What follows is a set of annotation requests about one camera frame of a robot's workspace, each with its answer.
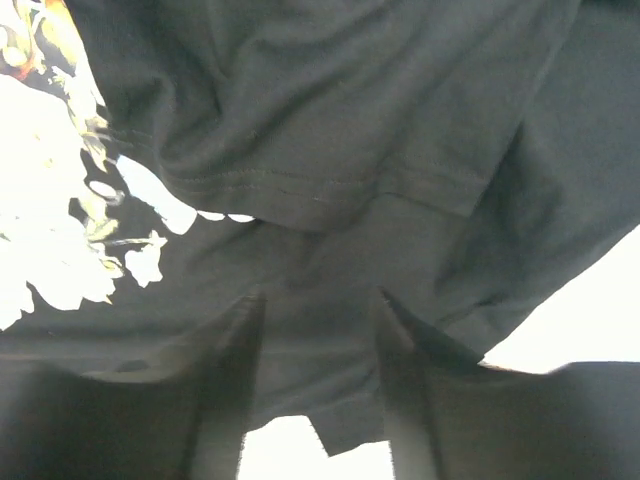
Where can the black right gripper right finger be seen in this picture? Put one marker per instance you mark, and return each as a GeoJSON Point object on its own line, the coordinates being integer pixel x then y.
{"type": "Point", "coordinates": [447, 416]}

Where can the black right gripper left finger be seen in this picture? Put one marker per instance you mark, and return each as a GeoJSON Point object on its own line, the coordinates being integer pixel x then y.
{"type": "Point", "coordinates": [181, 413]}

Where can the black floral print t shirt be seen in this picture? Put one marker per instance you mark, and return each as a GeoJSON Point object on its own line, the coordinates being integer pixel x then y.
{"type": "Point", "coordinates": [160, 159]}

